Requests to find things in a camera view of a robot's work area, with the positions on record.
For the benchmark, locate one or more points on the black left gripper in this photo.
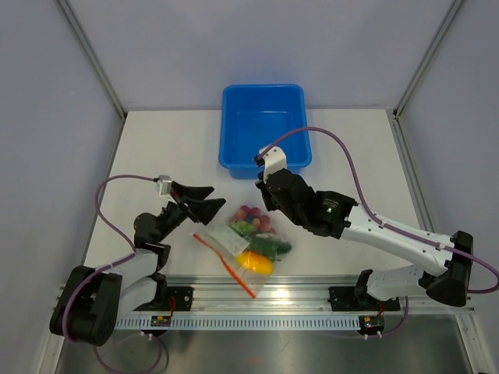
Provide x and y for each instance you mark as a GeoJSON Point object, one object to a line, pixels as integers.
{"type": "Point", "coordinates": [200, 210]}

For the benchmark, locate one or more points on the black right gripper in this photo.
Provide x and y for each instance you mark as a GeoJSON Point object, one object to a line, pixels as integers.
{"type": "Point", "coordinates": [261, 184]}

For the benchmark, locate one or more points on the red yellow fake grapes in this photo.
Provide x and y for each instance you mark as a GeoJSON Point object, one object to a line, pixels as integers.
{"type": "Point", "coordinates": [254, 216]}

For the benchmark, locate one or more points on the green fake cucumber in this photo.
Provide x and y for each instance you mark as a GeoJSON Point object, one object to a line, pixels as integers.
{"type": "Point", "coordinates": [269, 246]}

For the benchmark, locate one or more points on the clear zip top bag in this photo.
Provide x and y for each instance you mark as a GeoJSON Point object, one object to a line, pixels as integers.
{"type": "Point", "coordinates": [227, 245]}

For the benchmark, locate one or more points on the yellow fake bell pepper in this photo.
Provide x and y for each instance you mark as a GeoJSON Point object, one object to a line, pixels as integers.
{"type": "Point", "coordinates": [255, 262]}

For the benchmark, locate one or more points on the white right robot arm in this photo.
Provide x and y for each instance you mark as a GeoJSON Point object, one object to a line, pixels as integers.
{"type": "Point", "coordinates": [439, 266]}

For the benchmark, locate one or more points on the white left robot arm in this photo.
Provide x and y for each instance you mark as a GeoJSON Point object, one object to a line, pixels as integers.
{"type": "Point", "coordinates": [93, 300]}

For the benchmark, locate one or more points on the blue plastic bin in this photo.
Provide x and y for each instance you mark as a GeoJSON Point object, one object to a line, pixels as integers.
{"type": "Point", "coordinates": [252, 117]}

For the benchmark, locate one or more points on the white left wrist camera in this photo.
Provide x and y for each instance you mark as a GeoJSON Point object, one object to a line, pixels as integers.
{"type": "Point", "coordinates": [164, 185]}

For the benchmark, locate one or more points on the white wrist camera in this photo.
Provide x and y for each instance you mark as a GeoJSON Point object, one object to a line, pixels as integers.
{"type": "Point", "coordinates": [164, 185]}
{"type": "Point", "coordinates": [272, 160]}

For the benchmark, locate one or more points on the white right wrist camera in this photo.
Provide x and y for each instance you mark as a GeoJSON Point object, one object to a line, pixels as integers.
{"type": "Point", "coordinates": [272, 160]}

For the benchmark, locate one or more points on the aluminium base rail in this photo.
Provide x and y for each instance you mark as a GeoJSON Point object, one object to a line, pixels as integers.
{"type": "Point", "coordinates": [279, 296]}

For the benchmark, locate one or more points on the right aluminium frame post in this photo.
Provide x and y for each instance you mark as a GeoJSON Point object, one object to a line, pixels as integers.
{"type": "Point", "coordinates": [429, 55]}

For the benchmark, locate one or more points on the aluminium frame post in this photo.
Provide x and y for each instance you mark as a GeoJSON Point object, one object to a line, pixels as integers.
{"type": "Point", "coordinates": [429, 55]}
{"type": "Point", "coordinates": [84, 42]}

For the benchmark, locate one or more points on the left aluminium frame post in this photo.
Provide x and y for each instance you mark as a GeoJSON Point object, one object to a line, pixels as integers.
{"type": "Point", "coordinates": [84, 42]}

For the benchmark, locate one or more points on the white slotted cable duct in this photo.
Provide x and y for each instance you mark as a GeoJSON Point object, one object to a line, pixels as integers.
{"type": "Point", "coordinates": [236, 323]}

